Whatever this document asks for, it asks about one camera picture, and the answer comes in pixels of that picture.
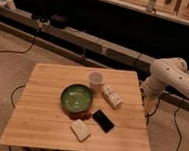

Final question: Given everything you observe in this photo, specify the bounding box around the white plastic bottle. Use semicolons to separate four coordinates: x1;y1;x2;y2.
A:
102;85;123;109

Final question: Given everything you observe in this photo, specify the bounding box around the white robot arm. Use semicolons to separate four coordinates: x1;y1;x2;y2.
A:
140;57;189;99

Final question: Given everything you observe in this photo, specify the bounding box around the green ceramic bowl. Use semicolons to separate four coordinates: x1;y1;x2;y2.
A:
60;84;93;113

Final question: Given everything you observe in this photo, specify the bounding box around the red object under bowl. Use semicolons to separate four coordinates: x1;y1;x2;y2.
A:
69;111;91;120

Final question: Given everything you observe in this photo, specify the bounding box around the black smartphone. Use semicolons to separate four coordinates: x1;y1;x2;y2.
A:
92;110;114;133

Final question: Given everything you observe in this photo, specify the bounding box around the black device on ledge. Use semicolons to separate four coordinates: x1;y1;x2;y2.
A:
50;14;68;29

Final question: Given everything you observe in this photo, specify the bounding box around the white object on ledge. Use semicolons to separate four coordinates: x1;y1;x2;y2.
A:
0;0;16;11

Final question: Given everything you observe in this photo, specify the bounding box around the black cable on floor left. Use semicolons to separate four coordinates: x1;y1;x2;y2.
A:
0;27;38;59

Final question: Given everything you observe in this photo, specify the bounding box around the black cable on floor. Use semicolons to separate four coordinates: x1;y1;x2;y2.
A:
169;97;189;151
0;27;38;59

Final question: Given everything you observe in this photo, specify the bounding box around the black cable on floor right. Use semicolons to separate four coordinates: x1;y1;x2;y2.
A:
169;97;189;151

